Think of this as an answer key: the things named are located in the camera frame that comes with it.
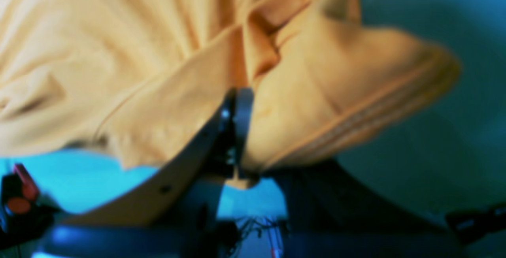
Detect green table cloth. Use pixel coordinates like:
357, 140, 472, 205
0, 0, 506, 258

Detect red black corner clamp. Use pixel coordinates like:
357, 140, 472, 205
0, 163, 59, 250

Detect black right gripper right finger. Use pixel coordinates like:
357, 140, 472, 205
233, 88, 467, 258

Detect orange T-shirt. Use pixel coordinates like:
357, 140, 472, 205
0, 0, 461, 175

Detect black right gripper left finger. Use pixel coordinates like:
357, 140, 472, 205
40, 89, 238, 258

